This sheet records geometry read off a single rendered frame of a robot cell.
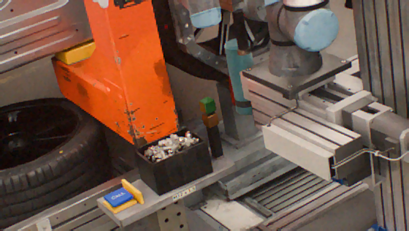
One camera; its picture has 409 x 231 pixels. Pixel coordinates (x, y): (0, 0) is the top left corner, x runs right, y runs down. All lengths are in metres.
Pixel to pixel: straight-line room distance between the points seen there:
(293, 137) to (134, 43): 0.68
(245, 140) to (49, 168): 0.83
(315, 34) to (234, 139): 1.21
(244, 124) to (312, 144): 1.12
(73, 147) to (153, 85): 0.40
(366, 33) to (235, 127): 1.06
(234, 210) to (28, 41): 0.98
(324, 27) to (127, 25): 0.71
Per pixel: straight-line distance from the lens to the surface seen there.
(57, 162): 2.75
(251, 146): 3.13
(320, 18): 2.02
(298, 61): 2.20
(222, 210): 3.04
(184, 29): 2.71
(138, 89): 2.57
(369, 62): 2.23
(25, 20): 2.92
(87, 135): 2.86
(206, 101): 2.53
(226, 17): 2.92
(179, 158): 2.47
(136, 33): 2.51
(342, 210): 2.71
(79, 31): 3.01
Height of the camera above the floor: 1.73
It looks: 26 degrees down
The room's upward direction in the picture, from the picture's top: 12 degrees counter-clockwise
